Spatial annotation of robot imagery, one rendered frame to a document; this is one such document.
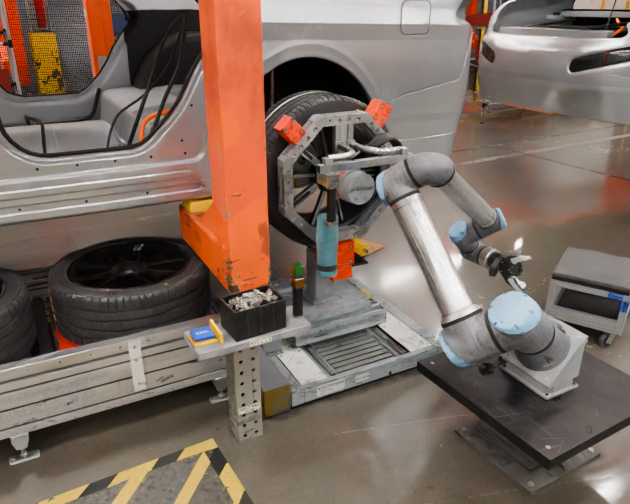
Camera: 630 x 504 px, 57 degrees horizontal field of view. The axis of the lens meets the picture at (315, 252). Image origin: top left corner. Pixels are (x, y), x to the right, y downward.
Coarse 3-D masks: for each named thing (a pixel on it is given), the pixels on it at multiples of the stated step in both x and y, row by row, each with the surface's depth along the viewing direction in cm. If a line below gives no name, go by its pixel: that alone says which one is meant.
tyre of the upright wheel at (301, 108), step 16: (288, 96) 249; (304, 96) 243; (320, 96) 238; (336, 96) 238; (288, 112) 235; (304, 112) 233; (320, 112) 236; (336, 112) 239; (272, 128) 235; (384, 128) 253; (272, 144) 232; (288, 144) 234; (272, 160) 233; (272, 176) 236; (272, 192) 238; (272, 208) 241; (272, 224) 251; (288, 224) 247; (352, 224) 263; (304, 240) 254
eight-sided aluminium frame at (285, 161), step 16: (352, 112) 238; (304, 128) 231; (320, 128) 229; (368, 128) 241; (304, 144) 228; (384, 144) 246; (288, 160) 227; (288, 176) 230; (288, 192) 234; (288, 208) 235; (368, 208) 260; (384, 208) 258; (304, 224) 241; (368, 224) 257
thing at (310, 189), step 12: (360, 132) 257; (324, 144) 244; (312, 156) 244; (324, 156) 247; (360, 156) 272; (372, 156) 262; (312, 168) 249; (360, 168) 259; (372, 168) 261; (312, 180) 251; (300, 192) 249; (312, 192) 250; (324, 192) 253; (336, 204) 260; (348, 204) 272; (300, 216) 268; (312, 216) 255; (348, 216) 265
